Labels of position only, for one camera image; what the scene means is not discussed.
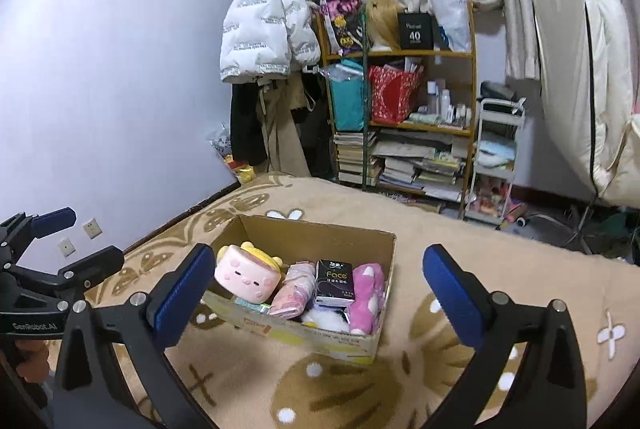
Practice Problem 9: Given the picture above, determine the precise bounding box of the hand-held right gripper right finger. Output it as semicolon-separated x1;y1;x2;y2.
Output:
421;243;588;429

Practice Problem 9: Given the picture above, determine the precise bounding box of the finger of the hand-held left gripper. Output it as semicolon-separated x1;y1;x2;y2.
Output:
0;206;78;260
15;245;126;291

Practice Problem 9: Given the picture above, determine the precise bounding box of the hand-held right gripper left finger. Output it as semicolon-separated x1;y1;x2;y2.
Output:
52;243;217;429

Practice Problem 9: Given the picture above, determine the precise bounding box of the pink cake roll plush toy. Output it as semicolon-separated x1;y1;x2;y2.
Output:
214;245;283;305

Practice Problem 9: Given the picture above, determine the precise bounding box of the pink bear plush toy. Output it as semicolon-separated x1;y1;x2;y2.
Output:
347;262;387;336

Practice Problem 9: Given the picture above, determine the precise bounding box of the pink tissue pack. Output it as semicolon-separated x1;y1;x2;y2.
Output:
270;260;317;321

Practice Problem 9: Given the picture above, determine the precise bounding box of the black tissue pack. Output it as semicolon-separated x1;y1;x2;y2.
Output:
314;259;356;308

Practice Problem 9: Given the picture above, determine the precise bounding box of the white fluffy plush toy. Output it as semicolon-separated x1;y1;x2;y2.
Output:
300;306;351;330

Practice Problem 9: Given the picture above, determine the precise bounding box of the printed cardboard box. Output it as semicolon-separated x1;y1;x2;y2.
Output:
200;214;397;366

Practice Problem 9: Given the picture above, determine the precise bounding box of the person's left hand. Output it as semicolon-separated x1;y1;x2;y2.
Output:
12;338;52;384

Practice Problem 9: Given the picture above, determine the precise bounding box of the green packet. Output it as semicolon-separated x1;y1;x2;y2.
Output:
235;299;273;315

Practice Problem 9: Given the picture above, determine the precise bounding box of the beige printed blanket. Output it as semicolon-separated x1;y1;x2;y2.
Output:
82;172;640;429

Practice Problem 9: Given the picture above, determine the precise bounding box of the pile of books and papers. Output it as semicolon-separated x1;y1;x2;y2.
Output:
372;129;468;202

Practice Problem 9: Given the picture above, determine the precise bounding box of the white trolley cart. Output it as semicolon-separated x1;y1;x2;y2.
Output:
462;82;528;227

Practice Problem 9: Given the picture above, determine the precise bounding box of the metal chair leg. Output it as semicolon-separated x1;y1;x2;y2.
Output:
560;194;616;255

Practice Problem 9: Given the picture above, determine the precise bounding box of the plastic bag of small things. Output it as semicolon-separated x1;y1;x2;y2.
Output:
207;124;241;160

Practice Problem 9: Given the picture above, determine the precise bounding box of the row of toiletry bottles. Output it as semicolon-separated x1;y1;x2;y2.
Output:
425;79;473;127

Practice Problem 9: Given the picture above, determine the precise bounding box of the beige coat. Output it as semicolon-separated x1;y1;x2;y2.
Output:
255;69;313;177

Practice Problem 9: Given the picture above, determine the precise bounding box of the red gift bag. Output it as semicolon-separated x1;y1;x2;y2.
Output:
368;64;421;126

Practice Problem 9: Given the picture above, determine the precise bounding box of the teal bag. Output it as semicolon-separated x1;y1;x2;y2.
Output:
327;59;368;132

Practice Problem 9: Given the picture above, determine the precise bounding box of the black gift box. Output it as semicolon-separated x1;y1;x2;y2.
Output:
397;12;433;52

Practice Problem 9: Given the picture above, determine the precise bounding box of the white puffer jacket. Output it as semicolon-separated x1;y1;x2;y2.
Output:
220;0;322;85

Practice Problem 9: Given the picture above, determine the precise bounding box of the blonde wig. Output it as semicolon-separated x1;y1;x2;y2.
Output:
365;0;401;52

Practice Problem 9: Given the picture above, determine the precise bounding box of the clear plastic bag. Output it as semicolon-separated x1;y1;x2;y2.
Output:
427;0;473;52

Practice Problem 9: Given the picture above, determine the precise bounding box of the black and pink printed bag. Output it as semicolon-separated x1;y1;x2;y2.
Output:
320;0;368;57

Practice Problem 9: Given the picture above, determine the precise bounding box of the yellow frame shelf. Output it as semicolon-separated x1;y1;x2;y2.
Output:
312;0;478;220

